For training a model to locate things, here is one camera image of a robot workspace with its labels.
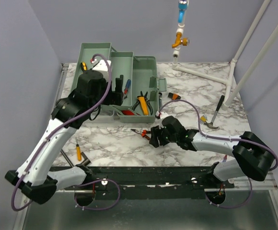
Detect orange box cutter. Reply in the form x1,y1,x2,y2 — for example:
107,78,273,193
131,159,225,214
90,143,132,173
137,96,149,115

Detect orange black brush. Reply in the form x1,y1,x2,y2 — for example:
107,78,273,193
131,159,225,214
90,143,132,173
168,92,181,100

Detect white pvc pipe frame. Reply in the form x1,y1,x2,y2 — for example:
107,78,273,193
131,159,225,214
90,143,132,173
172,0,278,109

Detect silver ratchet wrench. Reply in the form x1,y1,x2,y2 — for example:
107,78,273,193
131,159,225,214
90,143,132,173
158,92,162,113

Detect yellow black screwdriver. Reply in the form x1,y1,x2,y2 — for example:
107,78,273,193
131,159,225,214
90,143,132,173
80,62,88,72

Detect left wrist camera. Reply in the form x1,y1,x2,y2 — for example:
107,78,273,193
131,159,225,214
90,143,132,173
91,59,109,79

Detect silver ball peen hammer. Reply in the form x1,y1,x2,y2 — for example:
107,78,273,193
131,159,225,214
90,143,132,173
206,95,225,129

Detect black mounting rail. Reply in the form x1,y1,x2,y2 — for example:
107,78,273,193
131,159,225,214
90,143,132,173
65,166,247,203

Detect blue handle screwdriver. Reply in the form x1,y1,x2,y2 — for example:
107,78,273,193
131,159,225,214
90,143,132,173
123,79,131,99

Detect yellow hex key set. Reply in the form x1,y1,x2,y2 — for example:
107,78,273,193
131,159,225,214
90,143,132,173
200,115,208,125

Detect orange long nose pliers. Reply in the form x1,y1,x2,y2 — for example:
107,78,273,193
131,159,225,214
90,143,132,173
131,129,151,140

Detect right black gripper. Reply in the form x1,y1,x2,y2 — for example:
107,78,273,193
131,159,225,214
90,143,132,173
149,124,178,148

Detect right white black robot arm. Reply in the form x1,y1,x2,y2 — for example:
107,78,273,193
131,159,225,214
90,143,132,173
149,115,276,188

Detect green tool box clear lid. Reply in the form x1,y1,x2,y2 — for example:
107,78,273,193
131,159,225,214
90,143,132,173
77,43,167,123

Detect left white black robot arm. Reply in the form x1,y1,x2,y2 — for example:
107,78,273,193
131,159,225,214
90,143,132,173
5,70,109,205

